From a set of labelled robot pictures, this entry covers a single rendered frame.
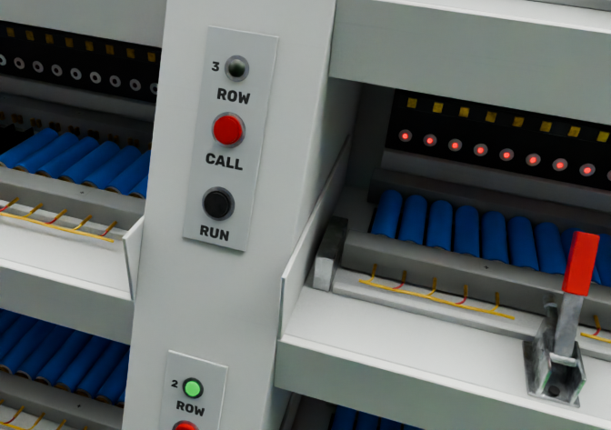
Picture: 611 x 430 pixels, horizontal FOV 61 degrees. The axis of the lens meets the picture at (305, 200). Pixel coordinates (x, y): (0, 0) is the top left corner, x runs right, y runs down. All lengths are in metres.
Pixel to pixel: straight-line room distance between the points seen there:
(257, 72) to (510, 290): 0.21
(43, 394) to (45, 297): 0.15
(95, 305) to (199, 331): 0.08
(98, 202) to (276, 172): 0.16
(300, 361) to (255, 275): 0.06
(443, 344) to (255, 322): 0.12
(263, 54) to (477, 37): 0.11
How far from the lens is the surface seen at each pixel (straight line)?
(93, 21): 0.35
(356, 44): 0.29
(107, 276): 0.37
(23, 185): 0.43
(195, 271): 0.32
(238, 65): 0.29
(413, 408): 0.34
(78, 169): 0.45
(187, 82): 0.31
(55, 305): 0.40
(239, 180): 0.30
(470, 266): 0.36
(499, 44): 0.29
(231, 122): 0.29
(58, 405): 0.52
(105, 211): 0.40
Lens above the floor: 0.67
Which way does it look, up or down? 13 degrees down
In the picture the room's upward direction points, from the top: 10 degrees clockwise
